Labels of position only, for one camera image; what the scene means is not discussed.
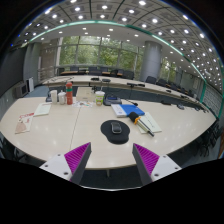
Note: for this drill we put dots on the red and white brochure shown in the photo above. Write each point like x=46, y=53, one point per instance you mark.
x=24, y=124

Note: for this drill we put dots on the black mouse pad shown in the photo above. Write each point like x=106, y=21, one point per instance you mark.
x=116, y=138

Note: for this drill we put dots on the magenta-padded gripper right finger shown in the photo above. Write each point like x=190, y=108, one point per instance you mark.
x=147, y=158

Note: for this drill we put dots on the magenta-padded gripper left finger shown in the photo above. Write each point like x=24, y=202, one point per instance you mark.
x=78, y=156

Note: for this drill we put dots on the black office chairs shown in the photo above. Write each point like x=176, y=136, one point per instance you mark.
x=128, y=74

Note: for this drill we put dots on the blue and white book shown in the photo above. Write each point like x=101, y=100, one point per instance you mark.
x=131, y=109

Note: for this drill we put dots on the white paper cup stack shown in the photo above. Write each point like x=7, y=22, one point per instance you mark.
x=53, y=97

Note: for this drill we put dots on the ceiling lights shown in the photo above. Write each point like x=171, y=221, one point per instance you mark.
x=104, y=7

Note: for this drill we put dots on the red thermos bottle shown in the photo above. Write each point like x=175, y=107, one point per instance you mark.
x=69, y=95

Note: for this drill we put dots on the black and silver computer mouse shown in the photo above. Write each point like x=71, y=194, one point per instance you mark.
x=116, y=127

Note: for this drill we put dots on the white cardboard box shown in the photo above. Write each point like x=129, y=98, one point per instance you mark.
x=85, y=94

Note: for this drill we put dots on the black desktop conference microphone unit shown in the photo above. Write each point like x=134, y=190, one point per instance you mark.
x=112, y=100

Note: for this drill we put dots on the colourful printed leaflet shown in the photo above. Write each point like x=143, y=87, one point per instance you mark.
x=83, y=104

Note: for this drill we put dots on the green printed paper cup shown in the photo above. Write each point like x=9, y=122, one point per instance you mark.
x=100, y=99

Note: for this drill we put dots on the white paper document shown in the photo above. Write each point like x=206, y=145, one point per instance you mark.
x=152, y=122

